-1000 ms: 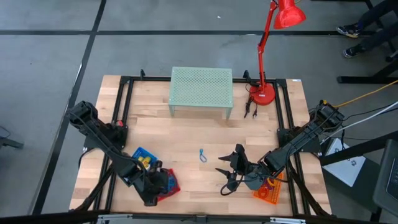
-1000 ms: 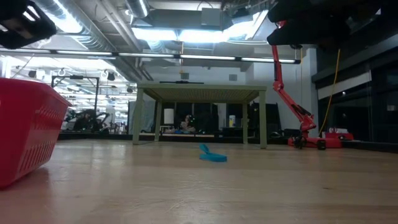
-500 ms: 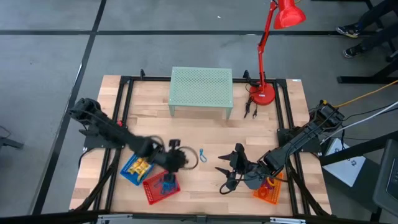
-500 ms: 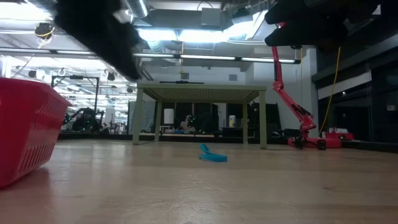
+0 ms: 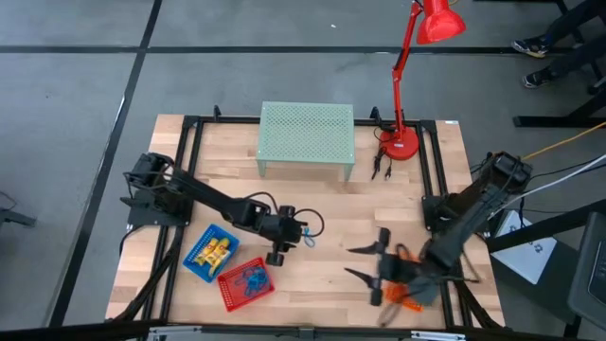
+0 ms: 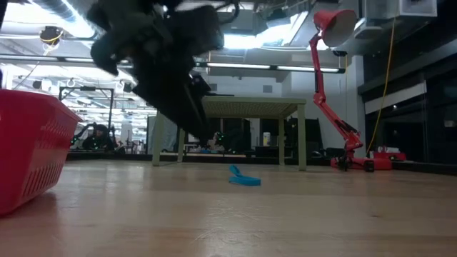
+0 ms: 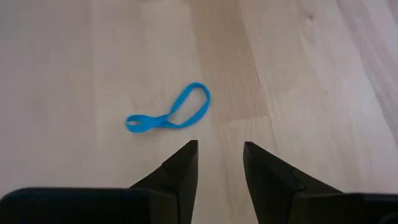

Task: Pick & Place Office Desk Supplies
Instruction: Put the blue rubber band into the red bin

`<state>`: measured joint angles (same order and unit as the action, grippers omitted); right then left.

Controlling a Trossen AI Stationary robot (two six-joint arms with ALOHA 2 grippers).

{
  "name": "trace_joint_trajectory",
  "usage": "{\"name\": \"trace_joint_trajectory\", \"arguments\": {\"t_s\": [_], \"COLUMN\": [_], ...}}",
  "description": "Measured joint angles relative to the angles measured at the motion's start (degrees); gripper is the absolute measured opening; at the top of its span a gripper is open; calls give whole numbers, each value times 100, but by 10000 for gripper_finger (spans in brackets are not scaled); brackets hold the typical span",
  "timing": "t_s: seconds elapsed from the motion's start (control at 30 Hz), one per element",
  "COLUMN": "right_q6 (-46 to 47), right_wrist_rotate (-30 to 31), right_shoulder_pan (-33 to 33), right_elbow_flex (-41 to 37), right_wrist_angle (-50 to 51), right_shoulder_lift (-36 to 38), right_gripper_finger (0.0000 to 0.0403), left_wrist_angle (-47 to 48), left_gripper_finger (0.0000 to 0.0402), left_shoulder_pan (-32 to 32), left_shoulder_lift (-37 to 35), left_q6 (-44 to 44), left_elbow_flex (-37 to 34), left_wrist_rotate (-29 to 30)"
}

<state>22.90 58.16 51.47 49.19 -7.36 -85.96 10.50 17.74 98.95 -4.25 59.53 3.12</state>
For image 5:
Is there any silver and black crossbar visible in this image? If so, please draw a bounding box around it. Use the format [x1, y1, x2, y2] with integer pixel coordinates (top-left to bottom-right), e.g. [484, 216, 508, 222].
[146, 324, 468, 341]

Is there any grey chair base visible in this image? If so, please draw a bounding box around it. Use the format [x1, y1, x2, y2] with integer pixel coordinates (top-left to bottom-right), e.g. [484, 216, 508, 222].
[0, 190, 38, 228]

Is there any black stand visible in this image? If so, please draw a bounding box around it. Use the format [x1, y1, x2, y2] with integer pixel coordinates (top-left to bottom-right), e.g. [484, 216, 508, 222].
[512, 84, 606, 129]

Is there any person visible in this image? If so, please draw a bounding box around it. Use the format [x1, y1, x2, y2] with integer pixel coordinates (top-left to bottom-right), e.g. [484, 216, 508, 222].
[509, 0, 606, 90]

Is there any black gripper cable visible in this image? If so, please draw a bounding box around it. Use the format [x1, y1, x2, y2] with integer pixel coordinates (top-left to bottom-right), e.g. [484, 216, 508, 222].
[243, 191, 327, 239]

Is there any black bar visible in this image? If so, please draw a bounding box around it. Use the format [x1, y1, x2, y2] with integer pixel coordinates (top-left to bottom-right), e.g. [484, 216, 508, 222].
[485, 197, 606, 253]

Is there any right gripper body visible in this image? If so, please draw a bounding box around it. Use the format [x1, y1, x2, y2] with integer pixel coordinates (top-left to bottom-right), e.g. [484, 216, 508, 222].
[378, 253, 430, 290]

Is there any blue plastic basket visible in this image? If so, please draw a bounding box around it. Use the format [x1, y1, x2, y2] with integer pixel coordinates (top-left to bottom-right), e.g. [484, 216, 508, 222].
[182, 223, 241, 284]

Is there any pale green mesh shelf riser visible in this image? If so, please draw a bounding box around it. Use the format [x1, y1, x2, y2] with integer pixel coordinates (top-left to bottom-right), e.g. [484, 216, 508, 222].
[255, 100, 356, 183]

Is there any black lamp cord with plug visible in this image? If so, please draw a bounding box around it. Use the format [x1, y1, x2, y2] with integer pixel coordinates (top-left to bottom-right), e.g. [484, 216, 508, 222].
[371, 139, 397, 182]

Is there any red plastic basket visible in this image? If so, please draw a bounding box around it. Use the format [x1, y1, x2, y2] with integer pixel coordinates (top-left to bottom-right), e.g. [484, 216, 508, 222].
[216, 257, 276, 313]

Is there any red desk lamp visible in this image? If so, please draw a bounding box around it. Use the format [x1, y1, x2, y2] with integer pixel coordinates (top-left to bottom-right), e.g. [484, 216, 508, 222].
[378, 0, 468, 162]

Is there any white box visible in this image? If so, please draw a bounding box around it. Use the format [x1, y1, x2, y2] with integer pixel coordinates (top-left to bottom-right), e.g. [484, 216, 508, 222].
[490, 209, 559, 285]

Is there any yellow packet with label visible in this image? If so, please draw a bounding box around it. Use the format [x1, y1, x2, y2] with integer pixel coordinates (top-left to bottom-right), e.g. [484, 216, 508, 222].
[193, 238, 220, 267]
[207, 250, 231, 278]
[207, 236, 232, 266]

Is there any orange plastic basket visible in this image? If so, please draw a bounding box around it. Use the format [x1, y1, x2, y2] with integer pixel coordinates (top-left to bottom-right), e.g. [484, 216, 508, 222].
[381, 245, 426, 314]

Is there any yellow cable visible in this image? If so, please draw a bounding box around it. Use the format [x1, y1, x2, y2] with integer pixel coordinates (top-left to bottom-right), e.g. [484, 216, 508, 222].
[520, 121, 606, 162]

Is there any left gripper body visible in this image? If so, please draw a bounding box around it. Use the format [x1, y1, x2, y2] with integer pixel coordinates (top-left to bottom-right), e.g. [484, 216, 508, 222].
[262, 215, 305, 255]

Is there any white cable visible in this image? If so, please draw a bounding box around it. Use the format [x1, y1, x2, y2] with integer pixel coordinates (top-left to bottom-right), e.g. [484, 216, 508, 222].
[487, 153, 606, 220]

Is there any black aluminium table frame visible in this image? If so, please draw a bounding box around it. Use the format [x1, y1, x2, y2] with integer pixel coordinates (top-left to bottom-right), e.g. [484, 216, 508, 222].
[106, 104, 506, 341]

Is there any grey chair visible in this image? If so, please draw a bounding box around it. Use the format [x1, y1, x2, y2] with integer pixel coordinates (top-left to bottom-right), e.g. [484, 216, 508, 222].
[567, 210, 606, 329]

